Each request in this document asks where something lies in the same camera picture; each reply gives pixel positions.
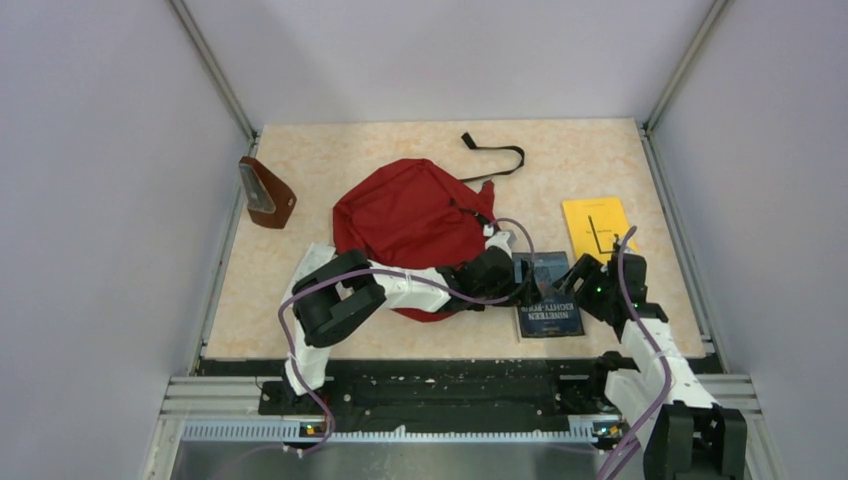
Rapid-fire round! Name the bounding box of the blue Nineteen Eighty-Four book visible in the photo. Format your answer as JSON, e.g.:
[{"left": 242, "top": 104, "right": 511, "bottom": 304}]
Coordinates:
[{"left": 516, "top": 251, "right": 585, "bottom": 341}]

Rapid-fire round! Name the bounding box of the red backpack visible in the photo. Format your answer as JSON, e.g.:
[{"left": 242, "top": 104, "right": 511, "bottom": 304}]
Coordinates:
[{"left": 331, "top": 131, "right": 527, "bottom": 324}]

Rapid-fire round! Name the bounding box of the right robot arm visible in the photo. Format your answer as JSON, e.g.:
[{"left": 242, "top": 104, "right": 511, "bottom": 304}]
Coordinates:
[{"left": 555, "top": 251, "right": 748, "bottom": 479}]

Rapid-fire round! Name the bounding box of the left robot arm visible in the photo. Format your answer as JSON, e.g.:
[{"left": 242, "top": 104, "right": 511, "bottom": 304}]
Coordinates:
[{"left": 278, "top": 246, "right": 542, "bottom": 414}]

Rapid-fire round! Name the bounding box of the yellow notebook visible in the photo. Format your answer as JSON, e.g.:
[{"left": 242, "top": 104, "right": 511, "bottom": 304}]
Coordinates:
[{"left": 562, "top": 197, "right": 631, "bottom": 263}]

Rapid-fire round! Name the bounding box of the white packaged card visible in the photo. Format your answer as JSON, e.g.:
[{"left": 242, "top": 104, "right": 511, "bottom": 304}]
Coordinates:
[{"left": 289, "top": 243, "right": 336, "bottom": 293}]

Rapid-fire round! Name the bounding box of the brown leather case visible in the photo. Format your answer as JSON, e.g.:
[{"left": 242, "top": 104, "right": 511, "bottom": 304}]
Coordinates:
[{"left": 238, "top": 156, "right": 298, "bottom": 230}]

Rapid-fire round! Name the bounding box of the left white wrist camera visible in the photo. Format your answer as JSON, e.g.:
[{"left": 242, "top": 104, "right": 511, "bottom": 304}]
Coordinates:
[{"left": 483, "top": 224, "right": 516, "bottom": 257}]

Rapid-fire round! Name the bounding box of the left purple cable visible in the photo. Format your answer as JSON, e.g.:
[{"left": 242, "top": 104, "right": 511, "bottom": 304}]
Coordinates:
[{"left": 278, "top": 217, "right": 537, "bottom": 458}]

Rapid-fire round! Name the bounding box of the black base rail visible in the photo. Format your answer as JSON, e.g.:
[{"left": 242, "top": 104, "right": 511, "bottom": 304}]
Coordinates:
[{"left": 258, "top": 359, "right": 619, "bottom": 433}]

